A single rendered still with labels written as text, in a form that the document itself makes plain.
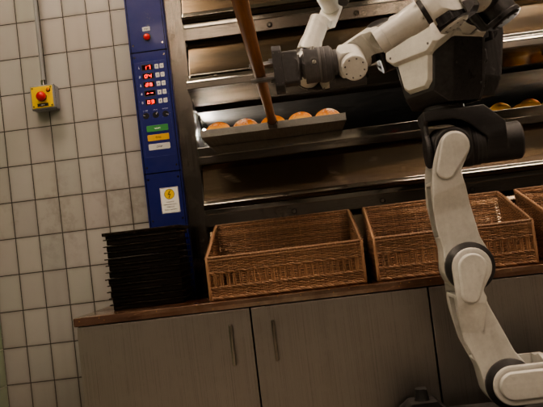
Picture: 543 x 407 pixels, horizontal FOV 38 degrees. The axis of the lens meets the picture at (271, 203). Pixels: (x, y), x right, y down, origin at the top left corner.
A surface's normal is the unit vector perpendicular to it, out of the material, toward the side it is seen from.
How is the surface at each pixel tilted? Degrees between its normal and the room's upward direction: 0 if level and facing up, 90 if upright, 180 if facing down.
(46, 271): 90
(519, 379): 90
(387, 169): 70
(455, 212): 90
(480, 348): 90
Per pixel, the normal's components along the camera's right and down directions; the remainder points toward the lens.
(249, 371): -0.05, -0.04
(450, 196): 0.11, 0.36
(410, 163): -0.09, -0.38
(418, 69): -0.85, 0.08
